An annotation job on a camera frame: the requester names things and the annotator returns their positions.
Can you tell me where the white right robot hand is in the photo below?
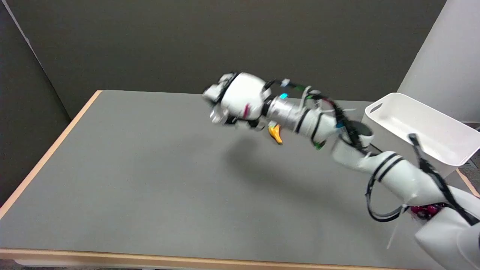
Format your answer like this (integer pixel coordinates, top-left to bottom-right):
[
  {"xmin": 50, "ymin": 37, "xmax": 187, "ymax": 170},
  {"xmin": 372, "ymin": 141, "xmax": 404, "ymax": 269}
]
[{"xmin": 202, "ymin": 72, "xmax": 273, "ymax": 132}]

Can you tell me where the white plastic storage box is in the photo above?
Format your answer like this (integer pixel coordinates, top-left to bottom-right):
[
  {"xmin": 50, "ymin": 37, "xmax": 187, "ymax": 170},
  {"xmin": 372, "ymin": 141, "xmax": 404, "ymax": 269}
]
[{"xmin": 361, "ymin": 92, "xmax": 480, "ymax": 179}]

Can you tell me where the white partition panel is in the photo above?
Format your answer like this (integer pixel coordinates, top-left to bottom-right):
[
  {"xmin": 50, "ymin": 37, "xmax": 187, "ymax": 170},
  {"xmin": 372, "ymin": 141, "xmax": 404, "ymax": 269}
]
[{"xmin": 397, "ymin": 0, "xmax": 480, "ymax": 123}]

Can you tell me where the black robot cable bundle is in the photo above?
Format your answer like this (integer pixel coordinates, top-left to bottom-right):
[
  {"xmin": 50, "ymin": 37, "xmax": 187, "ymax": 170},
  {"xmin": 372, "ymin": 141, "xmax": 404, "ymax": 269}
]
[{"xmin": 267, "ymin": 79, "xmax": 480, "ymax": 226}]

